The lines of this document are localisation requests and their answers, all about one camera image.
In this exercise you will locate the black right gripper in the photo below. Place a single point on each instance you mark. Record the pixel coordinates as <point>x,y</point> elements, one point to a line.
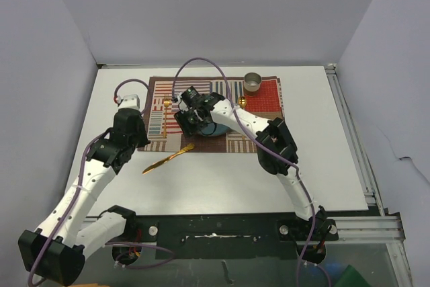
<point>181,118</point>

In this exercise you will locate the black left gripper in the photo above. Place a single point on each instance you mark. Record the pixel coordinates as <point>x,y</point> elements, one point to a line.
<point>143,140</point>

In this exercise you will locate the blue ceramic plate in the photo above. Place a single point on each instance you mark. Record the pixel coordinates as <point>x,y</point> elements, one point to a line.
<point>218,130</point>

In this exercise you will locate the gold fork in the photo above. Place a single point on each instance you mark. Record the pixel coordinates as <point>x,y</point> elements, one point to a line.
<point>166,104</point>

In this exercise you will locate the gold knife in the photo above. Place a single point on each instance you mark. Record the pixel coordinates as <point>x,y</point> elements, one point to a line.
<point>152,167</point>

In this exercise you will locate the patchwork striped cloth placemat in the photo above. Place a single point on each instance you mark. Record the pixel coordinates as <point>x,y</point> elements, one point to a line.
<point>266,104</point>

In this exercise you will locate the gold spoon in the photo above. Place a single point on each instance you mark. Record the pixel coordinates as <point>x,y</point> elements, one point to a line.
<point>242,102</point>

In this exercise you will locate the beige metal cup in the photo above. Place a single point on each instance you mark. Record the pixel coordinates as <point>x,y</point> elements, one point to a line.
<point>252,83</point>

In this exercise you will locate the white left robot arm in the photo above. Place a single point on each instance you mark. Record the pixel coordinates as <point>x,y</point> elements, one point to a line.
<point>59,246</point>

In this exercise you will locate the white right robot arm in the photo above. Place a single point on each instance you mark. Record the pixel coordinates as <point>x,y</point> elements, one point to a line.
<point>276,149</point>

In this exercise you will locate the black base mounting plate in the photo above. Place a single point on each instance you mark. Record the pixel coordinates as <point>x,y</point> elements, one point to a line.
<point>243,236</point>

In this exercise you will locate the blue object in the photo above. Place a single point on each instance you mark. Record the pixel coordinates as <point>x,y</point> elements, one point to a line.
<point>333,267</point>

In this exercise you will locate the green object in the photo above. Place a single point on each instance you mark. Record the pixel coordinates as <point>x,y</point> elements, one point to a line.
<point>351,278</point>

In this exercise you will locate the right side aluminium rail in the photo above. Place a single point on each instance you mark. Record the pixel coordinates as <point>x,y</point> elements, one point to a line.
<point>376,224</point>

